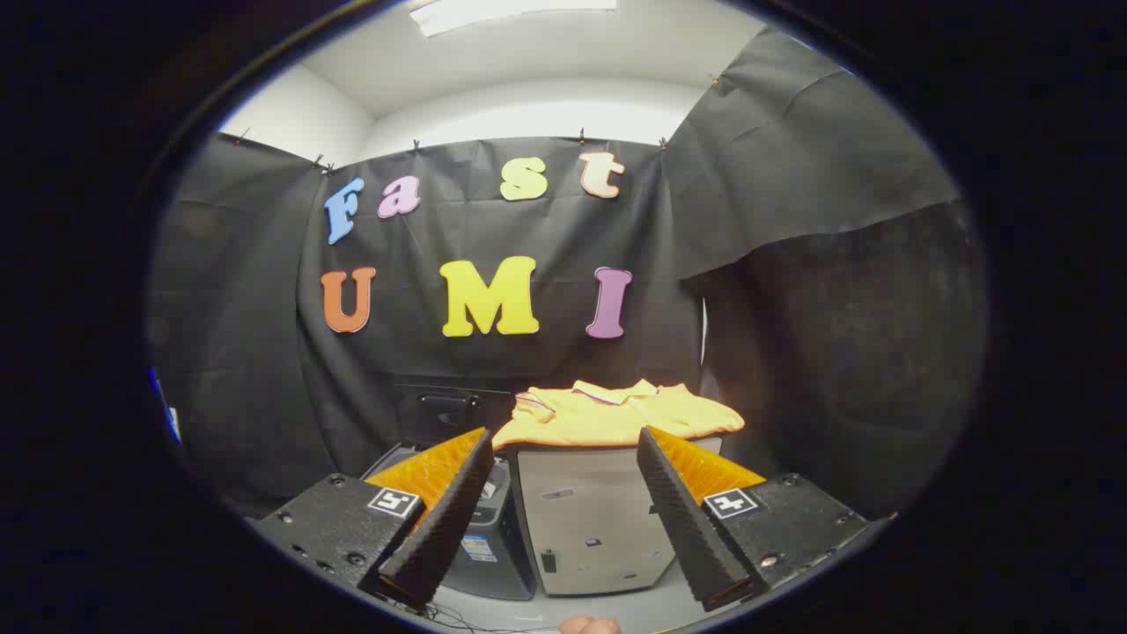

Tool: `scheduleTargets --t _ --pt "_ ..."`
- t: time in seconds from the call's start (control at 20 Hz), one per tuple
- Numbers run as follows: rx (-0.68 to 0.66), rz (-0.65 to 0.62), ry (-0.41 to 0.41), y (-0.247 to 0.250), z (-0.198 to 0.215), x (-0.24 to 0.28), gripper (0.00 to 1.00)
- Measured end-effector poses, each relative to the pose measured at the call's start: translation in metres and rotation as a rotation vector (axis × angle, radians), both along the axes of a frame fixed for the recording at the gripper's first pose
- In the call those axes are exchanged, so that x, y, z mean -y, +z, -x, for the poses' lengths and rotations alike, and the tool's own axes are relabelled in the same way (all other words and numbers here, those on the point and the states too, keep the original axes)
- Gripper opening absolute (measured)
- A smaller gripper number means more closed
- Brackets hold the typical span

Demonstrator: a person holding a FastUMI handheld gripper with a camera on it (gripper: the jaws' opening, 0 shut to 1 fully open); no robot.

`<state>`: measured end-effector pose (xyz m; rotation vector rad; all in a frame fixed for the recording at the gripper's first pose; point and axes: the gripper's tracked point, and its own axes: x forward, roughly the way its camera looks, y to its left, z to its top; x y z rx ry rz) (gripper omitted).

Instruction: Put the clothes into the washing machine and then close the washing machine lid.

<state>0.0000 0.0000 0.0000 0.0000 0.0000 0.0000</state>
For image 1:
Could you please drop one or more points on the grey cabinet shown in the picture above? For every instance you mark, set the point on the grey cabinet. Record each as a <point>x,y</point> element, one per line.
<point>590,519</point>

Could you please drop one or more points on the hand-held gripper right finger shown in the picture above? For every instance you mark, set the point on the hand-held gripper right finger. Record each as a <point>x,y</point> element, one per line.
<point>682,519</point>

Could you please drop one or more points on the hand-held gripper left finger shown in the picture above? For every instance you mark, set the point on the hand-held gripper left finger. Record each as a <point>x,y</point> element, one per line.
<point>449,519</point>

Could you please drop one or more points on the black backdrop cloth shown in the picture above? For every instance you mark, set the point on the black backdrop cloth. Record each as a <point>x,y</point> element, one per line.
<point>528,238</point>

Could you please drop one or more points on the grey washing machine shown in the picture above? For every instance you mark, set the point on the grey washing machine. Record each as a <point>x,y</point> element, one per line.
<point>493,555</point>

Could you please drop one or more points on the orange polo shirt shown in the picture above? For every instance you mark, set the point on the orange polo shirt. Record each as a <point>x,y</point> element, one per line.
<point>616,418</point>

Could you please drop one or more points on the ceiling light panel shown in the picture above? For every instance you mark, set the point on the ceiling light panel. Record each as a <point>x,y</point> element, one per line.
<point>502,12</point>

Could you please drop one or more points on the blue and white object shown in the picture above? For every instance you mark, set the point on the blue and white object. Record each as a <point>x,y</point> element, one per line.
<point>165,405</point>

